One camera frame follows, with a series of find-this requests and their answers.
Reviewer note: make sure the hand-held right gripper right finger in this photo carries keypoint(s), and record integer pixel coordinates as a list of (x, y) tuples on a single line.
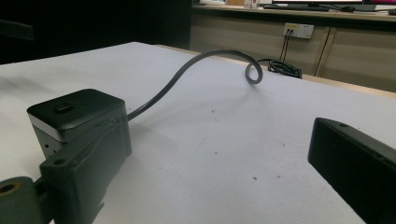
[(358, 168)]

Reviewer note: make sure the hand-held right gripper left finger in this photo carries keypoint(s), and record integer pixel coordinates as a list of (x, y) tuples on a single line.
[(84, 174)]

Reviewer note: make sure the black cube power socket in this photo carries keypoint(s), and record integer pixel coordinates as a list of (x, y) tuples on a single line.
[(77, 107)]

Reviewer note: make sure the beige cabinet with wooden top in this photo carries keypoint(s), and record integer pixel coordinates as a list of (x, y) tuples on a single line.
[(358, 53)]

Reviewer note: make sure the black computer mouse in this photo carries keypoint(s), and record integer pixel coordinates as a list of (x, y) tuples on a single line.
[(347, 9)]

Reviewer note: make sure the computer monitor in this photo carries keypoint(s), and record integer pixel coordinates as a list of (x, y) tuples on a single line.
[(320, 2)]

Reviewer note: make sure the black keyboard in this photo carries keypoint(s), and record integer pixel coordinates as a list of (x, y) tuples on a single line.
[(295, 7)]

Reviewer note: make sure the brown cardboard box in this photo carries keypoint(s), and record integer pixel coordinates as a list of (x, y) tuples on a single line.
[(235, 2)]

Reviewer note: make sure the white wall socket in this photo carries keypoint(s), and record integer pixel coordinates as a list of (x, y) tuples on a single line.
[(299, 30)]

